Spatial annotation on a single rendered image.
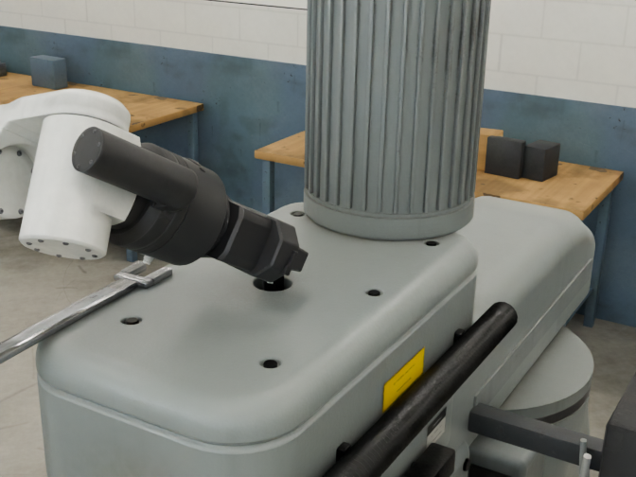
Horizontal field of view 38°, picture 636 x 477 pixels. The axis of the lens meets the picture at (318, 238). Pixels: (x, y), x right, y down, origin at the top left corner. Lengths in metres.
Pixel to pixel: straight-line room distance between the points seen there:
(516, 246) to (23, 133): 0.82
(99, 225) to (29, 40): 6.57
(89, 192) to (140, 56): 5.86
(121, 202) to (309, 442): 0.24
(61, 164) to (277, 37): 5.19
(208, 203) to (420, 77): 0.30
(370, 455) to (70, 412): 0.25
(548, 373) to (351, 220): 0.56
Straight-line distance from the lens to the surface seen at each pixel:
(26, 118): 0.76
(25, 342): 0.80
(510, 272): 1.32
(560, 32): 5.14
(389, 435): 0.83
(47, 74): 6.73
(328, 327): 0.82
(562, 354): 1.54
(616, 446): 1.06
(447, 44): 0.98
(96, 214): 0.71
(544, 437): 1.19
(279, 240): 0.81
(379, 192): 1.00
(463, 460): 1.21
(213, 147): 6.31
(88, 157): 0.68
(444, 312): 0.97
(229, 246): 0.80
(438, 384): 0.92
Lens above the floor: 2.25
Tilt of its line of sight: 21 degrees down
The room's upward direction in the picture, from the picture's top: 1 degrees clockwise
